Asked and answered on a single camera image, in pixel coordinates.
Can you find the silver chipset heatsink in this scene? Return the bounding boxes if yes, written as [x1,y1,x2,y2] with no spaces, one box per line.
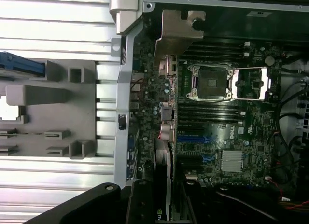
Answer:
[220,150,244,173]

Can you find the blue expansion slot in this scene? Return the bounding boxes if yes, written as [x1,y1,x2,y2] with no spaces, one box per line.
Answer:
[177,135,219,143]

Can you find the green RAM stick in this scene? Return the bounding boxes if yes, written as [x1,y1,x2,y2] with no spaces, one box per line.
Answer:
[0,133,60,138]

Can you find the green motherboard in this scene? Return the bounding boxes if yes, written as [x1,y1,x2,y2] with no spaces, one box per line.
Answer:
[131,40,300,194]

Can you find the grey plastic parts rack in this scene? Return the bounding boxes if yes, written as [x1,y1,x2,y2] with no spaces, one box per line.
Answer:
[0,59,98,160]

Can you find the CPU socket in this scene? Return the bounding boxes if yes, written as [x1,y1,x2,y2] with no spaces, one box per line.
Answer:
[185,63,237,103]

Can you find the open black PC case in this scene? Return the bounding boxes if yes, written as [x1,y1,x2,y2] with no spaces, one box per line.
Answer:
[109,0,309,224]

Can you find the silver CPU chip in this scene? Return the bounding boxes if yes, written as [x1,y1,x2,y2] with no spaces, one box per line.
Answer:
[0,97,20,121]

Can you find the metal socket cover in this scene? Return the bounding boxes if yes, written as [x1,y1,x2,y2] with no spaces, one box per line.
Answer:
[232,66,273,102]

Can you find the hard disk in blue caddy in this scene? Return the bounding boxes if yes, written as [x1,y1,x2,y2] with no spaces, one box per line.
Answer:
[0,51,46,78]

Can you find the multicoloured power wire bundle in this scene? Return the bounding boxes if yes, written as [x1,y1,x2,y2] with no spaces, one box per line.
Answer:
[278,196,309,210]

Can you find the black wire bundle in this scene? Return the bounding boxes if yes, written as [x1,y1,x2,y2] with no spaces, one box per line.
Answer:
[274,81,309,185]

